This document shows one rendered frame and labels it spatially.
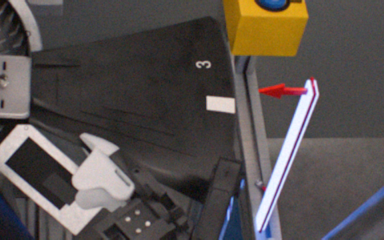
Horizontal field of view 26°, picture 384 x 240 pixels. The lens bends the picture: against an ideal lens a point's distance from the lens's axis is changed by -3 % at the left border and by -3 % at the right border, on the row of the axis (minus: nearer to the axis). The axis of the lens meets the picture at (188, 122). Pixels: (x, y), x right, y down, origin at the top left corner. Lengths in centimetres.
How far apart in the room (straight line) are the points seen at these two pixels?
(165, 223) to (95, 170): 9
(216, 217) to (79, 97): 21
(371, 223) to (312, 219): 154
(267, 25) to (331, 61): 90
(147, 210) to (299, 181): 153
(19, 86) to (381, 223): 42
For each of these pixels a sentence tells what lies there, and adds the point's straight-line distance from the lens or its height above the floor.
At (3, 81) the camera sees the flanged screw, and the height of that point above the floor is 120.
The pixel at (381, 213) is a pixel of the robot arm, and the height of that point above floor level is 132.
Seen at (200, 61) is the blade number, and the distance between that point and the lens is 98.
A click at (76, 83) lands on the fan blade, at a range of 94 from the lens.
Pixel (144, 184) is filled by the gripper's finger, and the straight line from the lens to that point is 83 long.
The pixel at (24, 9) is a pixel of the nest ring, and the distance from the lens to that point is 111.
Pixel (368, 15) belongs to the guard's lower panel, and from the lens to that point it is 201.
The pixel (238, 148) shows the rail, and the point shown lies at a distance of 135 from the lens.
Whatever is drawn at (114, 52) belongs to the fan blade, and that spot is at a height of 119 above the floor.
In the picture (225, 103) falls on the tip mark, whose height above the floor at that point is 117.
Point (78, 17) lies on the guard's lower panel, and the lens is 191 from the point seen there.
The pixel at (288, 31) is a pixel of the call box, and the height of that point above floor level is 104.
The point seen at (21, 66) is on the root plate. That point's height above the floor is 119.
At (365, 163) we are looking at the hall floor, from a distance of 244.
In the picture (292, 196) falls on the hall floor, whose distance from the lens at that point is 232.
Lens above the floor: 193
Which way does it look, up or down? 54 degrees down
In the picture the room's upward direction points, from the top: 12 degrees clockwise
